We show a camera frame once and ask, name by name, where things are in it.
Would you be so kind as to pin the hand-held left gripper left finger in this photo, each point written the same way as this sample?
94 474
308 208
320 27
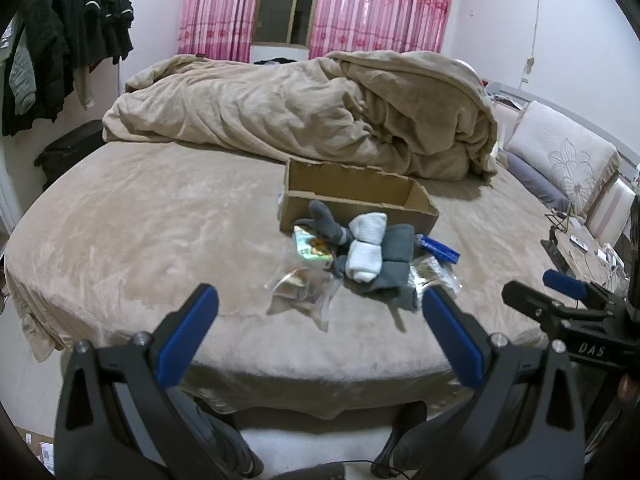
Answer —
187 340

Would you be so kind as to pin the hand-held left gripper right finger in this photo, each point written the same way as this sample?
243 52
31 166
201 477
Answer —
452 335

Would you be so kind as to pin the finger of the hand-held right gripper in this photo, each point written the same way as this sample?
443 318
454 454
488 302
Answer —
565 282
530 301

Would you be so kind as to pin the clear plastic bag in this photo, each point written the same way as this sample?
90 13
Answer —
300 294
435 272

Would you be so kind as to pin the blue packet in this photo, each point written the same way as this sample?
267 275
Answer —
440 249

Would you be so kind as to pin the dark grey sock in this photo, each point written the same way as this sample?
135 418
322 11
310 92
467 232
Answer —
397 251

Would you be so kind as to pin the white sock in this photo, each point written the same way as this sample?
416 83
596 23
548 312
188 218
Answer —
362 258
370 227

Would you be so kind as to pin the green yellow snack packet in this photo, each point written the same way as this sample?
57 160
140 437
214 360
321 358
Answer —
310 247

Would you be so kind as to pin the striped pink white pillow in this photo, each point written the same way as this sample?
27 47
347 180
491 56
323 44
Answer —
610 210

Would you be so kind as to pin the bed with beige sheet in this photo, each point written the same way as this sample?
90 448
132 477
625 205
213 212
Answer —
150 240

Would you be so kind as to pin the blue grey pillow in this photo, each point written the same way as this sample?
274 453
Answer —
532 177

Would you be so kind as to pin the floral beige pillow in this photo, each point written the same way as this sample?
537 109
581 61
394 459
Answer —
560 155

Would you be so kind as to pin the small cardboard box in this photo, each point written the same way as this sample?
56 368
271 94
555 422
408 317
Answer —
37 452

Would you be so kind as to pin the grey headboard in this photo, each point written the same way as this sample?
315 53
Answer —
505 91

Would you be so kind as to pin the black suitcase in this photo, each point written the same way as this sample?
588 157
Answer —
70 152

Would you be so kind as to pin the beige blanket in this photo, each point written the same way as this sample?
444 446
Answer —
300 105

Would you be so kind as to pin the grey padded jacket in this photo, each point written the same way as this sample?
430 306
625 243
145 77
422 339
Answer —
22 80

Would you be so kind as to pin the black hanging clothes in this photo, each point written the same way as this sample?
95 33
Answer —
65 35

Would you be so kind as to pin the pink floral curtain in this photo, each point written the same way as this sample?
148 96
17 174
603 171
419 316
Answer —
380 7
220 7

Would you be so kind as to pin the window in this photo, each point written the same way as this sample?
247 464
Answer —
285 0

